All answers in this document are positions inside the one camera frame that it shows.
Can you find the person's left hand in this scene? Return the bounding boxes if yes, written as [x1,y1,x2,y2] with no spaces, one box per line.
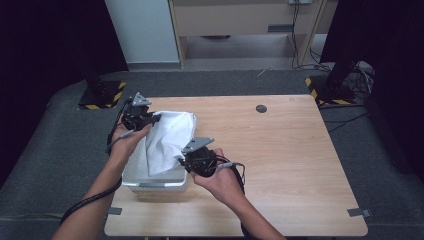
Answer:
[109,114,153,161]

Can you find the black stand with striped base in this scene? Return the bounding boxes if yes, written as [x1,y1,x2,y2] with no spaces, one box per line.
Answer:
[77,49,127,110]
[304,59,358,106]

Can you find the hand-held gripper cable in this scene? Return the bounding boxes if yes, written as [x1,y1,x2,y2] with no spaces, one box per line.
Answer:
[59,98,136,226]
[215,153,248,240]

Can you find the black hanging cables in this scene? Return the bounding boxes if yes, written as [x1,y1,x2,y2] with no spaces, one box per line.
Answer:
[290,0,332,72]

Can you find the black floor cable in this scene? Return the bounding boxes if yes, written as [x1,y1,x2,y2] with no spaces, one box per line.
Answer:
[318,103,371,133]

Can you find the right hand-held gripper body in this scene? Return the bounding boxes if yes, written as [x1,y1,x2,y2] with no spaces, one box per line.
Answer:
[181,137,219,178]

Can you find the light wooden desk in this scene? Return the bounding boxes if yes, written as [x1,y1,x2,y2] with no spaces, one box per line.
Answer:
[168,0,338,68]

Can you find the white panel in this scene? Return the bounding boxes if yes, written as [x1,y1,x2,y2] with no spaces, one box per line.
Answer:
[104,0,181,64]

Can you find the white printed T-shirt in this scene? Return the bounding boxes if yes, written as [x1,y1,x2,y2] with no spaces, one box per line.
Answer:
[145,110,197,178]

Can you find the dark curtain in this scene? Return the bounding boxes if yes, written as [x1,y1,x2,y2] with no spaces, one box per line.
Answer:
[319,0,424,181]
[0,0,129,184]

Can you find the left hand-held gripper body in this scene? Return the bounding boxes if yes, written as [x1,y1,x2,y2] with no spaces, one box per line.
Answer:
[120,92,153,132]

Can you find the left hand-held gripper cable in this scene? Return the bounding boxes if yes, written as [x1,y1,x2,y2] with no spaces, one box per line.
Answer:
[59,98,136,226]

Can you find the grey drawer handle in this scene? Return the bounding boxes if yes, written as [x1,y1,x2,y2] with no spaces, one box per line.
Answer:
[267,23,294,33]

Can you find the white plastic basket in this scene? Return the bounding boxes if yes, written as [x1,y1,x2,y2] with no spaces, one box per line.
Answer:
[121,131,193,193]

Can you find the tangled cable bundle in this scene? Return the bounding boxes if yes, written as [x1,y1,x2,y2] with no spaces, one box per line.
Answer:
[346,61,376,101]

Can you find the person's right hand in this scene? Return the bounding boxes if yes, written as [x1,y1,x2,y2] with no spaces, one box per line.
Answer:
[191,149,246,208]

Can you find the right hand-held gripper cable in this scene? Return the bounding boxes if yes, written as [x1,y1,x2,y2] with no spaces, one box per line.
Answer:
[215,153,248,240]

